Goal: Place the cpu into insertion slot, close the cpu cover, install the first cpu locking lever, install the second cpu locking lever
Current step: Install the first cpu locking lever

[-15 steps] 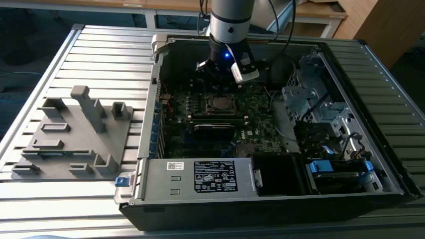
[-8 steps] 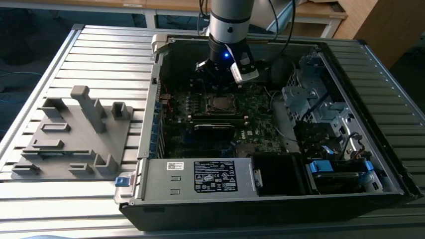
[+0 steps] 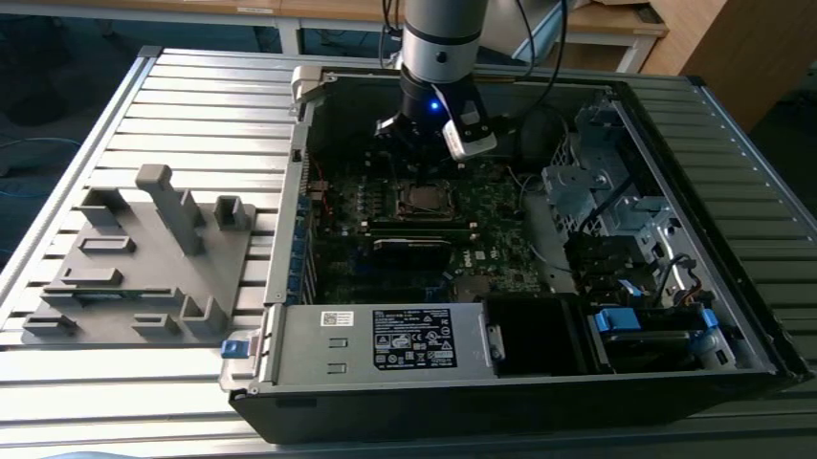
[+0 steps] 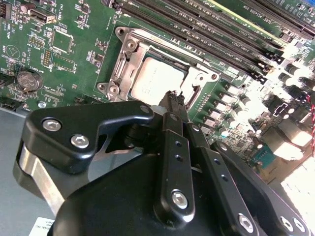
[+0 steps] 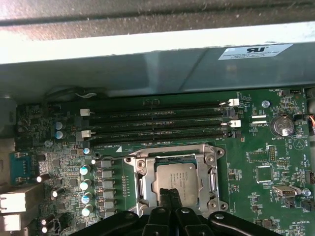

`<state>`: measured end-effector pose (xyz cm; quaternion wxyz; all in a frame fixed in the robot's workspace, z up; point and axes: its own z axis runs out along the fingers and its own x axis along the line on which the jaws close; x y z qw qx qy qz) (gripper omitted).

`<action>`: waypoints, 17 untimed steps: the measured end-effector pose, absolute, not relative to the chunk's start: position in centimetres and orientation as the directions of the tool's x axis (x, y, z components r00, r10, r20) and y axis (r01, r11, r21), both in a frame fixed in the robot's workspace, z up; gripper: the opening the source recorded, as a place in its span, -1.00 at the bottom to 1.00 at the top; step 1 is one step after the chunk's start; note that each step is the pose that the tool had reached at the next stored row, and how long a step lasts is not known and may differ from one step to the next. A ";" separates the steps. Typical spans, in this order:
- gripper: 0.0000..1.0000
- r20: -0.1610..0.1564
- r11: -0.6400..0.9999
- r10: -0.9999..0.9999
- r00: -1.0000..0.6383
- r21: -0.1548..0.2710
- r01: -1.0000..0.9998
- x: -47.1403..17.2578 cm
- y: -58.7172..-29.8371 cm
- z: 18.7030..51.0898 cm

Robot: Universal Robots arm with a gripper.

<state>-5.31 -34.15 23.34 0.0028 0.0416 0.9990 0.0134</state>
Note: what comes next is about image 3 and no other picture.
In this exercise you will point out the green RAM stick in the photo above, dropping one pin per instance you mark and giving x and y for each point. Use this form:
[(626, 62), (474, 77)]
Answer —
[(108, 294)]

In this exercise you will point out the silver metal drive cage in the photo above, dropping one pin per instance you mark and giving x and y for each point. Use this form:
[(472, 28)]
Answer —
[(574, 189)]

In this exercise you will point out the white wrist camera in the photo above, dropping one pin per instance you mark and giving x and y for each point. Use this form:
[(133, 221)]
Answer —
[(472, 146)]

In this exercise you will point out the grey parts rack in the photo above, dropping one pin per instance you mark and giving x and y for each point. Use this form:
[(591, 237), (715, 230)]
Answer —
[(159, 282)]

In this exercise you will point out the black open PC case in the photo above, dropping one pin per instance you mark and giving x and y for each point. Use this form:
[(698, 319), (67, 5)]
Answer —
[(510, 416)]

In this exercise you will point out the silver CPU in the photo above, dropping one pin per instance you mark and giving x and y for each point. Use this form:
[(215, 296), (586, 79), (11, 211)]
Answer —
[(428, 198)]

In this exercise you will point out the CPU socket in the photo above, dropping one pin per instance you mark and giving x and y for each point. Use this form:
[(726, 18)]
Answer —
[(424, 216)]

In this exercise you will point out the black graphics card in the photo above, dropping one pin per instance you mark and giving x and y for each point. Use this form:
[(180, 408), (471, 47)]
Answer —
[(411, 258)]

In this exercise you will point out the wooden cabinet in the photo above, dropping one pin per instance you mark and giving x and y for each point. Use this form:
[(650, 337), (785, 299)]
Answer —
[(753, 57)]

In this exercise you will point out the blue case latch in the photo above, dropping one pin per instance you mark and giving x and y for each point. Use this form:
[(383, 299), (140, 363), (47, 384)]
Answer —
[(231, 349)]

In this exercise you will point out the wooden desk white frame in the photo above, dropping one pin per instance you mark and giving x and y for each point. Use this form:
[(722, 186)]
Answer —
[(613, 24)]

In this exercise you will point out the blue disk carrier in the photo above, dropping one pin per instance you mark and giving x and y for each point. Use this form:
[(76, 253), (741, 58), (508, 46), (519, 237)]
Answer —
[(615, 319)]

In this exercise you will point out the grey power supply unit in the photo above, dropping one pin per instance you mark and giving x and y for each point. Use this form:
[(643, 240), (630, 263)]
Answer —
[(306, 354)]

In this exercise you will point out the green motherboard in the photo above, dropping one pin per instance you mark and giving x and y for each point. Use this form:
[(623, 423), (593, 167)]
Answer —
[(504, 239)]

